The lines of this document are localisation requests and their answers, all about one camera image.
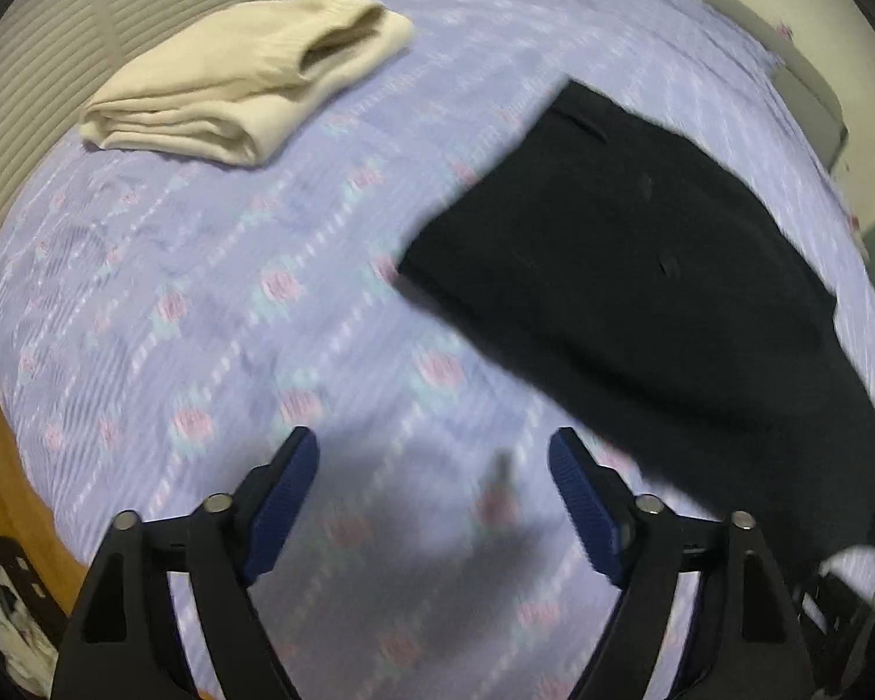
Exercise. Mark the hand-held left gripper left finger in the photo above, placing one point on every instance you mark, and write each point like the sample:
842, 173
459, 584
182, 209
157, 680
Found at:
284, 503

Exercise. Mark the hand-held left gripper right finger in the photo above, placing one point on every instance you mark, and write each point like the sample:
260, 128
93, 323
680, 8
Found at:
587, 503

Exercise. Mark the black pants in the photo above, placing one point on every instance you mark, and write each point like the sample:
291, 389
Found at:
627, 255

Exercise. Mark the cream pants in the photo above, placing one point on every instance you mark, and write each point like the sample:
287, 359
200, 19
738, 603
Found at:
211, 87

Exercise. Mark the bed with purple floral duvet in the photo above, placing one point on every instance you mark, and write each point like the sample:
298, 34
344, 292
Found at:
226, 306

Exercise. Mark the dark patterned cloth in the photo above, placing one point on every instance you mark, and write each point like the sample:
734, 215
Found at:
7, 620

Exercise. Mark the white louvered wardrobe doors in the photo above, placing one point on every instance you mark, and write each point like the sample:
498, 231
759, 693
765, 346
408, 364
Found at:
36, 73

